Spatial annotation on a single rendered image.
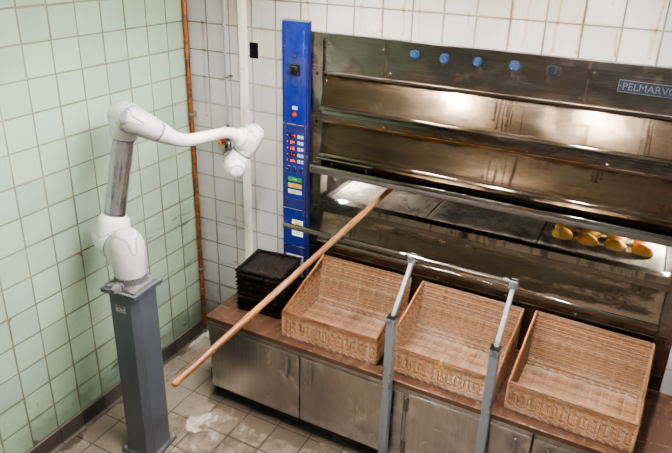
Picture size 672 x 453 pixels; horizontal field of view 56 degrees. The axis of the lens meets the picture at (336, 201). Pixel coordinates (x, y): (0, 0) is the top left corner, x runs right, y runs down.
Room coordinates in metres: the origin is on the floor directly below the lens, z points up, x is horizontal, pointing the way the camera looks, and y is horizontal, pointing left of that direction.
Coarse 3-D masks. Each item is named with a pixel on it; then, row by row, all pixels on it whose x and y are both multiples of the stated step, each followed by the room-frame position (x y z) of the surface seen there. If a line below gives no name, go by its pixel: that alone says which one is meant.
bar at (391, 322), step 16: (288, 224) 2.99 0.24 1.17; (352, 240) 2.82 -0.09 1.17; (400, 256) 2.70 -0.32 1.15; (416, 256) 2.67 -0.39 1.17; (464, 272) 2.56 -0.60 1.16; (480, 272) 2.53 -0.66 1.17; (400, 288) 2.59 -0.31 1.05; (512, 288) 2.45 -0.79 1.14; (496, 336) 2.31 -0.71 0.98; (384, 352) 2.48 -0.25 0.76; (496, 352) 2.25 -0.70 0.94; (384, 368) 2.48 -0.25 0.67; (496, 368) 2.25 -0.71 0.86; (384, 384) 2.48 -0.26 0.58; (384, 400) 2.47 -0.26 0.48; (384, 416) 2.47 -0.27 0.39; (480, 416) 2.26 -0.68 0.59; (384, 432) 2.47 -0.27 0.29; (480, 432) 2.26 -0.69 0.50; (384, 448) 2.47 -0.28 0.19; (480, 448) 2.25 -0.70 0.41
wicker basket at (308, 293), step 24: (336, 264) 3.22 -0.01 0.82; (360, 264) 3.17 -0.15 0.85; (312, 288) 3.15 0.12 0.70; (336, 288) 3.18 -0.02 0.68; (360, 288) 3.13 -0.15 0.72; (384, 288) 3.07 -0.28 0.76; (408, 288) 3.00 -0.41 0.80; (288, 312) 2.84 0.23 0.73; (312, 312) 3.07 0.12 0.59; (336, 312) 3.08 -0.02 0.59; (360, 312) 3.08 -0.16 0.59; (384, 312) 3.03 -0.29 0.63; (288, 336) 2.83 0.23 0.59; (312, 336) 2.78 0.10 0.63; (336, 336) 2.72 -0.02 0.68; (360, 336) 2.66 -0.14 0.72; (384, 336) 2.71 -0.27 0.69
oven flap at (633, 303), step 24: (336, 216) 3.31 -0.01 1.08; (360, 240) 3.20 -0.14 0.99; (384, 240) 3.14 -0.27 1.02; (408, 240) 3.09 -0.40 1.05; (432, 240) 3.04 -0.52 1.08; (456, 264) 2.95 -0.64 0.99; (480, 264) 2.90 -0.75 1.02; (504, 264) 2.86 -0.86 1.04; (528, 264) 2.81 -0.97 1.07; (504, 288) 2.79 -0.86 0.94; (528, 288) 2.77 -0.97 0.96; (552, 288) 2.73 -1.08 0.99; (576, 288) 2.69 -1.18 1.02; (600, 288) 2.65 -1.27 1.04; (624, 288) 2.61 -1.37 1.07; (648, 288) 2.57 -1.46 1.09; (600, 312) 2.59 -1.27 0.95; (624, 312) 2.57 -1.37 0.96; (648, 312) 2.53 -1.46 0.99
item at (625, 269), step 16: (336, 208) 3.28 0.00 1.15; (352, 208) 3.23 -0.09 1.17; (416, 224) 3.06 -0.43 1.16; (432, 224) 3.02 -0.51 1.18; (448, 224) 3.03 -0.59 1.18; (480, 240) 2.90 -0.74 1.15; (496, 240) 2.87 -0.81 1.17; (512, 240) 2.86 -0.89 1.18; (544, 256) 2.76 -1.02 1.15; (560, 256) 2.73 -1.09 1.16; (576, 256) 2.70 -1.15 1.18; (592, 256) 2.71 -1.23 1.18; (624, 272) 2.60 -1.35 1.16; (640, 272) 2.57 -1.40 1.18; (656, 272) 2.57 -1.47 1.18
